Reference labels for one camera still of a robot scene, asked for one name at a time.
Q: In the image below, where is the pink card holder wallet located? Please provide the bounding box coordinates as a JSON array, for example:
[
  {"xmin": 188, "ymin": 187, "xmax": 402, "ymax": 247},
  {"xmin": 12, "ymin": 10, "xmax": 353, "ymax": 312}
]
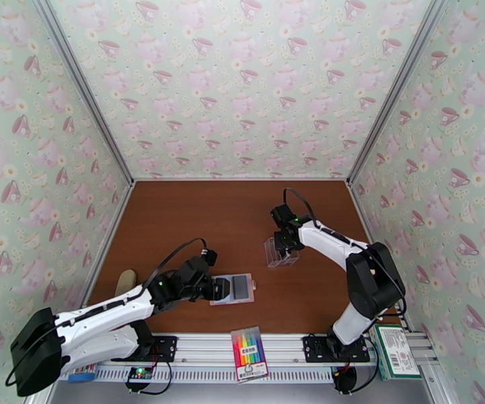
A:
[{"xmin": 209, "ymin": 271, "xmax": 258, "ymax": 307}]

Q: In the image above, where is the clear acrylic card box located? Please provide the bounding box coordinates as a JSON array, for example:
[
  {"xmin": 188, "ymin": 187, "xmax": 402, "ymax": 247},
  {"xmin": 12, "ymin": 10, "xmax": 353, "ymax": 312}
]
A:
[{"xmin": 262, "ymin": 236, "xmax": 301, "ymax": 269}]

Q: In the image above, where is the beige tape roll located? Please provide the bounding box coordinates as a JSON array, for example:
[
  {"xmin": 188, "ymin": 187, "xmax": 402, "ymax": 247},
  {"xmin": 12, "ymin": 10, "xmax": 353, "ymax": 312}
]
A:
[{"xmin": 115, "ymin": 269, "xmax": 138, "ymax": 298}]

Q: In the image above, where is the colourful marker pen pack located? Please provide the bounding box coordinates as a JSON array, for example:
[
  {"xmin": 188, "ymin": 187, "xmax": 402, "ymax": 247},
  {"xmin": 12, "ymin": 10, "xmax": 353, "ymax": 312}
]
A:
[{"xmin": 229, "ymin": 325, "xmax": 270, "ymax": 384}]

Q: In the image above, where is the small circuit board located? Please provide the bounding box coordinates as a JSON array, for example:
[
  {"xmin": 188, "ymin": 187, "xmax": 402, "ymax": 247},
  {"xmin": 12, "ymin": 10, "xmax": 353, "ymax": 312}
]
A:
[{"xmin": 126, "ymin": 364, "xmax": 155, "ymax": 384}]

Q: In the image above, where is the blue marker box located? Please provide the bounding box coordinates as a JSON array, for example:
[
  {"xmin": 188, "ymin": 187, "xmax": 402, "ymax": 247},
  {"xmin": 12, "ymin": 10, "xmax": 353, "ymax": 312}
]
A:
[{"xmin": 67, "ymin": 362, "xmax": 98, "ymax": 384}]

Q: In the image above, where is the black round disc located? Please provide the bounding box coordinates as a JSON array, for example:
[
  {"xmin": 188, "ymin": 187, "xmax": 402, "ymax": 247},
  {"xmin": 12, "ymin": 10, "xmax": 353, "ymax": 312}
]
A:
[{"xmin": 331, "ymin": 366, "xmax": 358, "ymax": 395}]

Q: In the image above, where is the green white printed carton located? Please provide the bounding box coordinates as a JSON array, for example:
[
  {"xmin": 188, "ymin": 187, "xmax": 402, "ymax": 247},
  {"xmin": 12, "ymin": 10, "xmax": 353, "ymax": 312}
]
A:
[{"xmin": 369, "ymin": 323, "xmax": 422, "ymax": 381}]

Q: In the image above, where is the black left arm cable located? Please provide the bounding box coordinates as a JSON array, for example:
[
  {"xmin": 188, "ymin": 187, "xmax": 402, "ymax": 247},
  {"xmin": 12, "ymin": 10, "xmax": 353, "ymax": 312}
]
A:
[{"xmin": 5, "ymin": 237, "xmax": 208, "ymax": 387}]

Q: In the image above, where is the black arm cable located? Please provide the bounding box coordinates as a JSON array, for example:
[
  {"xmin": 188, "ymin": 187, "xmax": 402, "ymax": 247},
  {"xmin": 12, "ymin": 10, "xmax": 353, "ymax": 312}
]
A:
[
  {"xmin": 5, "ymin": 237, "xmax": 208, "ymax": 387},
  {"xmin": 283, "ymin": 187, "xmax": 407, "ymax": 320}
]

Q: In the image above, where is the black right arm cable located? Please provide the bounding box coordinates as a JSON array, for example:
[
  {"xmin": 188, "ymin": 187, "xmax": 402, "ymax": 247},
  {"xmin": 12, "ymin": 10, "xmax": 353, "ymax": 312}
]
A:
[{"xmin": 283, "ymin": 187, "xmax": 407, "ymax": 320}]

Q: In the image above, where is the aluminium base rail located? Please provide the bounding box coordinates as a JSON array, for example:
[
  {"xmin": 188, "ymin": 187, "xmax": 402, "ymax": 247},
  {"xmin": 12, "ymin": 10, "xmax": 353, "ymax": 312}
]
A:
[{"xmin": 151, "ymin": 333, "xmax": 437, "ymax": 368}]

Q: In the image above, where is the aluminium table edge rail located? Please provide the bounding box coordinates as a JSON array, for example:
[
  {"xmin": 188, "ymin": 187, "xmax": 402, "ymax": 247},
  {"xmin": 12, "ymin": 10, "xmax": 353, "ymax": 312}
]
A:
[
  {"xmin": 133, "ymin": 176, "xmax": 350, "ymax": 183},
  {"xmin": 75, "ymin": 181, "xmax": 137, "ymax": 309},
  {"xmin": 346, "ymin": 181, "xmax": 413, "ymax": 332}
]

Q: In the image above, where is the white slotted cable duct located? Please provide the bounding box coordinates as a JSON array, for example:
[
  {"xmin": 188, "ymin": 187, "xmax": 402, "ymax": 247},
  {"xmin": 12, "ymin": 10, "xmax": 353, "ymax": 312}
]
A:
[{"xmin": 59, "ymin": 364, "xmax": 336, "ymax": 384}]

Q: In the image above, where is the black power cable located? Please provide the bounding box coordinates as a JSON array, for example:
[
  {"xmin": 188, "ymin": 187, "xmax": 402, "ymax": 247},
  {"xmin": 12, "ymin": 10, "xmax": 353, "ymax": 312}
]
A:
[
  {"xmin": 123, "ymin": 360, "xmax": 173, "ymax": 395},
  {"xmin": 351, "ymin": 337, "xmax": 379, "ymax": 393}
]

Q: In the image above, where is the aluminium frame post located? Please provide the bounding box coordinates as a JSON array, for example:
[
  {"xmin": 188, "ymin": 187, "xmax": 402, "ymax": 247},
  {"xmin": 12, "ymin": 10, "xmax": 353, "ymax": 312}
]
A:
[
  {"xmin": 30, "ymin": 0, "xmax": 136, "ymax": 186},
  {"xmin": 346, "ymin": 0, "xmax": 456, "ymax": 186}
]

